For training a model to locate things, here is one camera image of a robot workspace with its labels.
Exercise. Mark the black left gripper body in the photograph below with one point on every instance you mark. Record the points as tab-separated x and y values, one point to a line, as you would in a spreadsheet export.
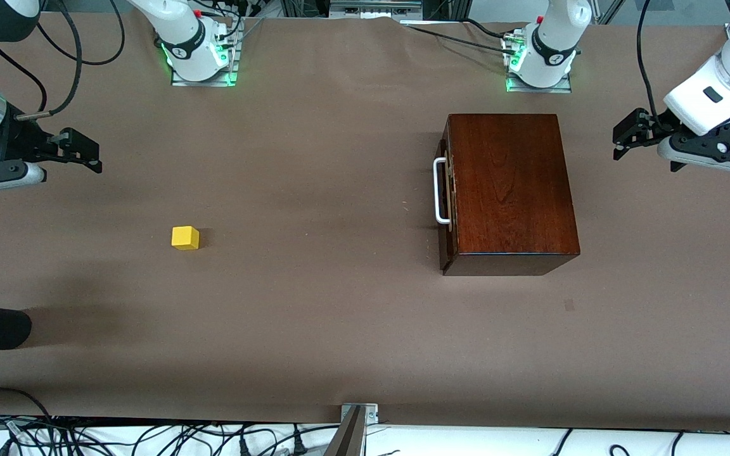
648	127

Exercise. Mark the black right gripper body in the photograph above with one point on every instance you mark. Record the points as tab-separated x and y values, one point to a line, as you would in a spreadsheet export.
23	140

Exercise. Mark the yellow block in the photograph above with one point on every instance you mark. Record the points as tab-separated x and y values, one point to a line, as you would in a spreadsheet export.
185	238

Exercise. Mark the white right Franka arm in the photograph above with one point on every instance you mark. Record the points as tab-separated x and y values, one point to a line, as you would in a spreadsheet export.
181	31

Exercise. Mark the dark brown wooden cabinet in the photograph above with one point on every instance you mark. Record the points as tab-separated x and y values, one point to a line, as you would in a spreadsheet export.
517	190

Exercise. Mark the white padding sheet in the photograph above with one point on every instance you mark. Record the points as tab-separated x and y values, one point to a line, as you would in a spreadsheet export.
466	443

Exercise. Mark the dark metal beam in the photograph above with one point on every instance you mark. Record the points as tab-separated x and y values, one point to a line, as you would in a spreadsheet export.
347	437

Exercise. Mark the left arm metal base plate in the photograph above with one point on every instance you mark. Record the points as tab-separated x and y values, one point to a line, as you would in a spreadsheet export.
539	89

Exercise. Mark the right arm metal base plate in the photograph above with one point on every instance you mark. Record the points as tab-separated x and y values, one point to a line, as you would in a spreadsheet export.
203	83

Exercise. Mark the grey metal rack frame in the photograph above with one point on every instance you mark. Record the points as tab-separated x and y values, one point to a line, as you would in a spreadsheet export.
374	7

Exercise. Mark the silver metal bracket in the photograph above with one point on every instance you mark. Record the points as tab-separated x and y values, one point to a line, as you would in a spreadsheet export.
368	411

